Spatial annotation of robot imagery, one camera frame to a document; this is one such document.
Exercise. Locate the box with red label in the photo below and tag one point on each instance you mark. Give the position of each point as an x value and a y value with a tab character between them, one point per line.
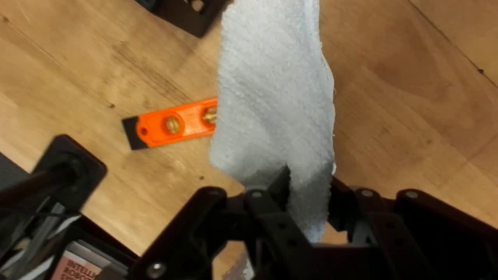
79	264

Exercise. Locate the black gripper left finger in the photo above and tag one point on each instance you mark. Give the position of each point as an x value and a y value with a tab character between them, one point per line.
192	233

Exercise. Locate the white terry towel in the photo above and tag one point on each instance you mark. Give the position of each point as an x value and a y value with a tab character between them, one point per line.
275	102

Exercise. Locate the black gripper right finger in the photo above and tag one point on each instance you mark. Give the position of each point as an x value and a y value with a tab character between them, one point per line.
415	238

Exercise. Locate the black perforated box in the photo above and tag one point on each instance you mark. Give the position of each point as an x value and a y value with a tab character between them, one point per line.
188	12

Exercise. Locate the orange marker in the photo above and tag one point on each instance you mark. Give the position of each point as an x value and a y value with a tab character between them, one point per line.
166	124

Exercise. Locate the black pole stand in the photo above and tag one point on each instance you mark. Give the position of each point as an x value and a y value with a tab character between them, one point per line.
68	165

